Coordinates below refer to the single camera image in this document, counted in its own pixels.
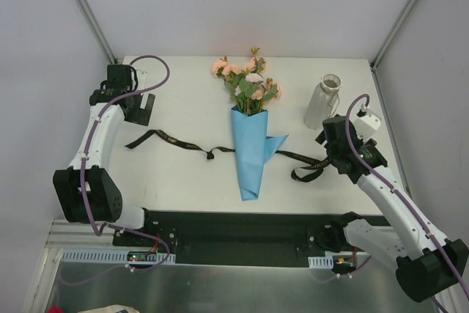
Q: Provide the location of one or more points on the right aluminium frame post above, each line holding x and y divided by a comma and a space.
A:
398, 25

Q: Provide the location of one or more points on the right white cable duct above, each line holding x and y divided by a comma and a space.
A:
324, 262

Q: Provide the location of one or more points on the left aluminium frame post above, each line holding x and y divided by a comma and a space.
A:
96, 30

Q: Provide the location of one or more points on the front aluminium frame rail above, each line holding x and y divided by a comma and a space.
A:
80, 232

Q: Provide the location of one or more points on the pink artificial flower bouquet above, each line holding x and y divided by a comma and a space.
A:
247, 86

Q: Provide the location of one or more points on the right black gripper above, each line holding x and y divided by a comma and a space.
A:
330, 159

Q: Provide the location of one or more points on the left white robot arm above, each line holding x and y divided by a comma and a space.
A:
106, 202

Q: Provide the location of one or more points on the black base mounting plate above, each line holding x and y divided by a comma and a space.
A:
242, 239

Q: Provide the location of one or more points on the blue wrapping paper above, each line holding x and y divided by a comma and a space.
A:
253, 148

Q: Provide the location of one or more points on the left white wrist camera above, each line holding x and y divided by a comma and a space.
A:
139, 79

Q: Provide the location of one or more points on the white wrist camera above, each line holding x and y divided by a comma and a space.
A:
366, 123
139, 79

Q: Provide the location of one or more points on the beige cloth bag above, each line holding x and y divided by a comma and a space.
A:
116, 308

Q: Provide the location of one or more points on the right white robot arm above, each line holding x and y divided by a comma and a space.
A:
424, 260

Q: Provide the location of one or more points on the left white cable duct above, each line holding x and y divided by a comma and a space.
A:
106, 256

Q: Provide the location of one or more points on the white ribbed ceramic vase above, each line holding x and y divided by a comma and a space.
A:
324, 101

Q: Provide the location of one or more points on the aluminium frame post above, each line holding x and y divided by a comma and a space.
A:
398, 25
96, 30

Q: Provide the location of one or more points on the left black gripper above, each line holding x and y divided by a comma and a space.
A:
138, 108

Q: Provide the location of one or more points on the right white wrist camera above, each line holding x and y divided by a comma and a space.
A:
366, 123

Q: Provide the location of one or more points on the white cable duct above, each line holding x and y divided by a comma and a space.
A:
106, 256
324, 262

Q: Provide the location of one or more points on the black ribbon gold lettering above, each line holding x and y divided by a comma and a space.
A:
313, 168

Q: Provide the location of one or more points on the red cloth item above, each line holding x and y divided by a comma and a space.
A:
54, 309

